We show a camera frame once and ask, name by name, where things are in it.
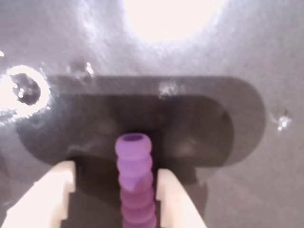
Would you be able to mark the grey glossy table mat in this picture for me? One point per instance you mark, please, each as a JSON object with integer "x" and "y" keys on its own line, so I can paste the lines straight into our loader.
{"x": 261, "y": 42}

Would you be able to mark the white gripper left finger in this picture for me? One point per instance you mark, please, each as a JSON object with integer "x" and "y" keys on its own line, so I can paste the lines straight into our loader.
{"x": 45, "y": 197}

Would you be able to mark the purple ribbed pen grip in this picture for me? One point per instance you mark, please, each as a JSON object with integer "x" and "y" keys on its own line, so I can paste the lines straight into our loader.
{"x": 135, "y": 171}

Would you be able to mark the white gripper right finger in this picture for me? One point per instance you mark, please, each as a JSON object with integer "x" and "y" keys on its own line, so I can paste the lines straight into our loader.
{"x": 175, "y": 204}

